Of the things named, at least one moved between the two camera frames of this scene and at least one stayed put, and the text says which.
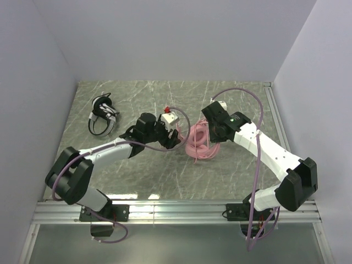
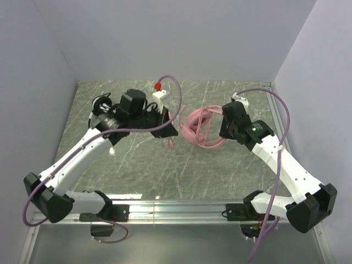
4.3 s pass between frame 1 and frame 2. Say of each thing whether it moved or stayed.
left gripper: moved
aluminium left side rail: stayed
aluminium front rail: stayed
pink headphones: moved
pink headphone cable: moved
